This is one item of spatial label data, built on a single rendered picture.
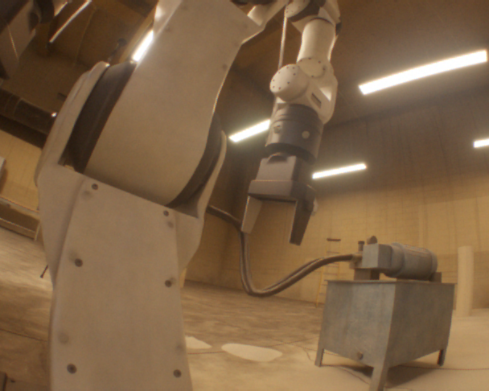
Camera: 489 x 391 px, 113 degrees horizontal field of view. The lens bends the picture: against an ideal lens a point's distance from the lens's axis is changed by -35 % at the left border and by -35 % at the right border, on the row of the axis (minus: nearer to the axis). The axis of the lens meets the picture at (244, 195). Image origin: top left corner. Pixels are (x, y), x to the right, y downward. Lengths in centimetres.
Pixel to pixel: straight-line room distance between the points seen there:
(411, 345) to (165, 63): 138
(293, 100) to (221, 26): 17
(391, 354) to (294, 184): 102
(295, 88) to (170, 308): 36
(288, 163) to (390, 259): 106
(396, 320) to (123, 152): 116
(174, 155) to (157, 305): 14
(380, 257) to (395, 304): 26
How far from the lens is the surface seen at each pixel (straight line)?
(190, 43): 32
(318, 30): 56
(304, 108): 42
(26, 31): 33
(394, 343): 124
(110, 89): 24
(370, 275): 150
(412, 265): 147
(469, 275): 528
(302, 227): 35
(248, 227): 42
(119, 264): 20
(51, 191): 24
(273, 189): 37
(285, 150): 39
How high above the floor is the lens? 47
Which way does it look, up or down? 19 degrees up
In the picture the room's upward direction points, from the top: 10 degrees clockwise
